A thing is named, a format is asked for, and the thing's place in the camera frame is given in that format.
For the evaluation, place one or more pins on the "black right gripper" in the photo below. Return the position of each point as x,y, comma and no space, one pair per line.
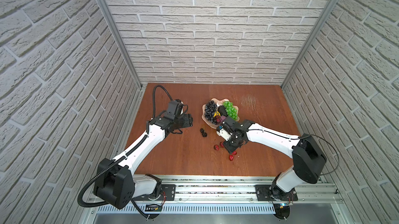
229,146

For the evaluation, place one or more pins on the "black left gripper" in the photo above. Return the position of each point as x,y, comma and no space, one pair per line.
189,119

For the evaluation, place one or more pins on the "green grape bunch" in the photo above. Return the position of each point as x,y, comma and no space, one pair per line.
231,110

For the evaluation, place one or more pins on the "black fake avocado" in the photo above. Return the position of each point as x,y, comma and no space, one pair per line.
222,110

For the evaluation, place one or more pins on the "black cherry pair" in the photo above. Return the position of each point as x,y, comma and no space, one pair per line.
203,133

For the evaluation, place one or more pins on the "dark purple grape bunch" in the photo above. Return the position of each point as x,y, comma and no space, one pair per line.
210,110

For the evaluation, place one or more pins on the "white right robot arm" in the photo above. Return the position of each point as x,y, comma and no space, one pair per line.
308,158

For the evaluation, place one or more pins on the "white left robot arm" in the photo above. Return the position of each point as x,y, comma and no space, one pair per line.
116,182

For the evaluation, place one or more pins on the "pink scalloped fruit bowl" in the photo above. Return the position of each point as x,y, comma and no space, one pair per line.
218,102

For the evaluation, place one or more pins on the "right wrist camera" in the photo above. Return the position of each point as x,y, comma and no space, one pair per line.
225,134

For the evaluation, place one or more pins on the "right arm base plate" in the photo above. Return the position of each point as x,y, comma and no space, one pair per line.
270,193

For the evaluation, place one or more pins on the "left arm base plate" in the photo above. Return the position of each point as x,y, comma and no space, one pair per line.
165,192

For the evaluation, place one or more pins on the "aluminium mounting rail frame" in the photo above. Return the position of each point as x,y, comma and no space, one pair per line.
243,200

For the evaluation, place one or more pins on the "left aluminium corner post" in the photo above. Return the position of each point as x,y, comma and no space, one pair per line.
118,40

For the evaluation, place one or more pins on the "aluminium corner post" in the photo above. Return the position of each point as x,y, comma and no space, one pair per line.
118,40
325,14

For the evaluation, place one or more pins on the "right aluminium corner post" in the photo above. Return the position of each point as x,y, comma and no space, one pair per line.
325,14

